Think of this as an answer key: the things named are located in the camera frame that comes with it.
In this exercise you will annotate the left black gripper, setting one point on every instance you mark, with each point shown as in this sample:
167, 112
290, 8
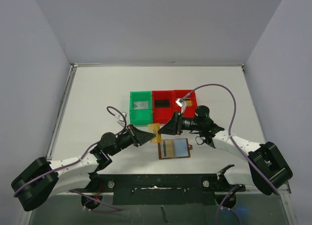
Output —
138, 137

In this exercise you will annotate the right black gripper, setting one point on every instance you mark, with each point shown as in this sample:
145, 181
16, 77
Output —
178, 122

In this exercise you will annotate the gold vip card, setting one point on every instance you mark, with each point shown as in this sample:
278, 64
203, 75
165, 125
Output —
154, 128

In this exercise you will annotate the brown leather card holder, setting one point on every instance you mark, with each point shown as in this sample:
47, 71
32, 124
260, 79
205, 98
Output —
182, 149

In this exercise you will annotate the gold card with grey stripe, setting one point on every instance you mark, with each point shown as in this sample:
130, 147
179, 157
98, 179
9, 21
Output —
168, 149

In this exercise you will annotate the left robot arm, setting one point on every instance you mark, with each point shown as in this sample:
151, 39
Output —
43, 179

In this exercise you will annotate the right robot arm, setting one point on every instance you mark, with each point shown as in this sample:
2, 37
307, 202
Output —
267, 168

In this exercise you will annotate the gold card in red bin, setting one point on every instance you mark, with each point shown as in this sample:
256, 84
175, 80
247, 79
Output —
187, 102

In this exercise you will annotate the black card in red bin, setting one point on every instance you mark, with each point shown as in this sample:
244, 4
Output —
162, 103

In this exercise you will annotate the silver card in green bin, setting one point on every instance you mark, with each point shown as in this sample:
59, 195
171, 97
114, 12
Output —
141, 105

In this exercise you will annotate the middle red plastic bin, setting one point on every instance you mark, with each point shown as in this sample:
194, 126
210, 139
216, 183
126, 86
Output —
162, 115

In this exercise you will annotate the red plastic bin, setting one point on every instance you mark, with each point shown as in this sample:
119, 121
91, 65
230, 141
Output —
190, 111
162, 115

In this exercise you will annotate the right red plastic bin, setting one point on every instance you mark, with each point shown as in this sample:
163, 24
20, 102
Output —
190, 111

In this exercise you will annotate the green plastic bin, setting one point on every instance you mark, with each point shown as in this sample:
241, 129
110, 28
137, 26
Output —
141, 110

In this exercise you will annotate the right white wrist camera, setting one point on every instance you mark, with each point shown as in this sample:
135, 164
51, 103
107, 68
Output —
179, 103

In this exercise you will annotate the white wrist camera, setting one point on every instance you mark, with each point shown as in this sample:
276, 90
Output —
122, 118
179, 103

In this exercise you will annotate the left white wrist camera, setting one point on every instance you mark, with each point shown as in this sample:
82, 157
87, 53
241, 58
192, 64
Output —
122, 118

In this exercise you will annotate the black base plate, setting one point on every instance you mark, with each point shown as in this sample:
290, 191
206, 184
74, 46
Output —
159, 189

